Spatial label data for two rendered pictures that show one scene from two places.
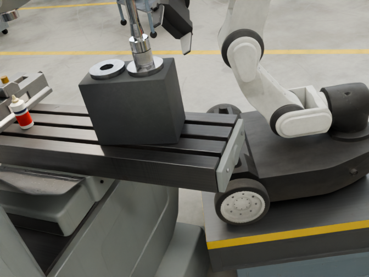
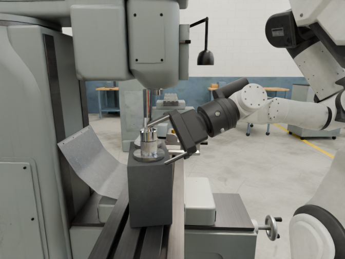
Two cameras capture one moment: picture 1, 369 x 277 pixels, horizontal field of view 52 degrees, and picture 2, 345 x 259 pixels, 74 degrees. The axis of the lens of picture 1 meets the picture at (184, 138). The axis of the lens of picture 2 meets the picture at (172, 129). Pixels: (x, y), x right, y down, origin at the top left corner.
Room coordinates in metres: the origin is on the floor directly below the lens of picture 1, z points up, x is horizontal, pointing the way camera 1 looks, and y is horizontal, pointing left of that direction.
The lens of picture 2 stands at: (0.67, -0.53, 1.38)
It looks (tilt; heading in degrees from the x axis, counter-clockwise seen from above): 14 degrees down; 66
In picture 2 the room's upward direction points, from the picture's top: straight up
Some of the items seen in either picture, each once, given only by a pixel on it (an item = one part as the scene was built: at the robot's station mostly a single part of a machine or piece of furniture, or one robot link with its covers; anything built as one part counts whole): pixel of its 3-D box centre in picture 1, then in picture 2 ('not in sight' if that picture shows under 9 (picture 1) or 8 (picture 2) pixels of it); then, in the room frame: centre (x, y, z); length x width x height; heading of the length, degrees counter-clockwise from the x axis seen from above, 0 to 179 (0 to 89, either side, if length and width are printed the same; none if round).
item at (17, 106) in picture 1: (20, 110); not in sight; (1.04, 0.47, 1.01); 0.04 x 0.04 x 0.11
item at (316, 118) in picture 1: (297, 111); not in sight; (1.22, -0.45, 0.68); 0.21 x 0.20 x 0.13; 86
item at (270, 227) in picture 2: not in sight; (263, 227); (1.46, 0.15, 0.65); 0.16 x 0.12 x 0.12; 153
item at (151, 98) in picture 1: (135, 100); (149, 177); (0.88, 0.11, 1.05); 0.22 x 0.12 x 0.20; 73
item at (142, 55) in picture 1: (141, 53); (148, 142); (0.86, 0.06, 1.18); 0.05 x 0.05 x 0.06
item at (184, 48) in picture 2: not in sight; (184, 53); (1.11, 0.32, 1.45); 0.04 x 0.04 x 0.21; 63
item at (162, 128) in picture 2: not in sight; (163, 129); (1.12, 0.59, 1.07); 0.06 x 0.05 x 0.06; 61
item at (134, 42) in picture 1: (138, 39); (148, 131); (0.86, 0.06, 1.21); 0.05 x 0.05 x 0.01
